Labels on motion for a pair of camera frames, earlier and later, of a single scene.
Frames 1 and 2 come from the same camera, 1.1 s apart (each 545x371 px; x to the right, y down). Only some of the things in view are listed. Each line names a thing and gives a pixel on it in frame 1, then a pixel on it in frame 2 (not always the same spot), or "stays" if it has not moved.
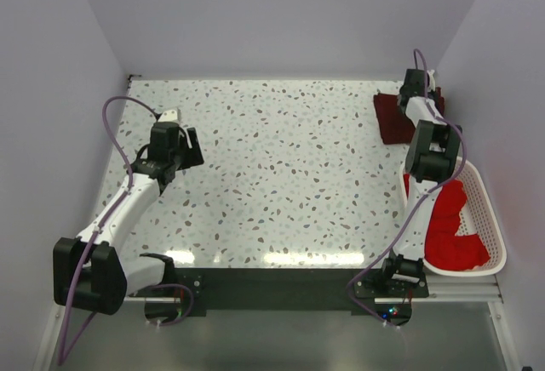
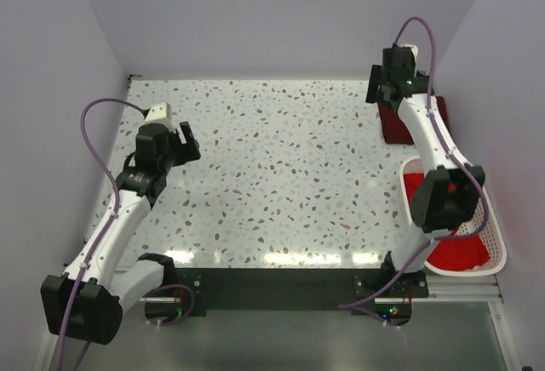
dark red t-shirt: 395,126 stays
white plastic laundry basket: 479,215 stays
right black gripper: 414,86 to 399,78
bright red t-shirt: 444,249 stays
